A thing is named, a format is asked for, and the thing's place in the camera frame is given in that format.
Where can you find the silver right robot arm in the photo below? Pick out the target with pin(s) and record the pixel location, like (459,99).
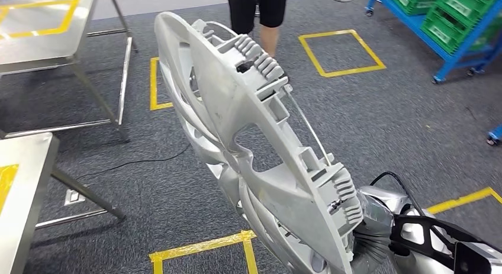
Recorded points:
(370,248)

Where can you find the person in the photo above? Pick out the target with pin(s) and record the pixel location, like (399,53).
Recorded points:
(243,9)

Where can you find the floor power socket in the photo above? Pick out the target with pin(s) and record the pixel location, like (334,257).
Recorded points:
(74,197)

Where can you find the silver wheel hubcap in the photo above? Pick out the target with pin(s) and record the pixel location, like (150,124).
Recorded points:
(235,99)

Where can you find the yellow floor tape square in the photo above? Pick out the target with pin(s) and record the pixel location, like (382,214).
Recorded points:
(204,246)
(310,52)

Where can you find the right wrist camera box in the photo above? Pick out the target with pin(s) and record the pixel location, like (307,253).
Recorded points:
(474,260)

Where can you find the green plastic crate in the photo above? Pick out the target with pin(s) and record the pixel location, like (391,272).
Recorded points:
(488,35)
(466,3)
(412,1)
(447,33)

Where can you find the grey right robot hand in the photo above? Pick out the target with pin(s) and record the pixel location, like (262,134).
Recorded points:
(382,205)

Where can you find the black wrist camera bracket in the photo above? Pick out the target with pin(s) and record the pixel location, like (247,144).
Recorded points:
(423,221)

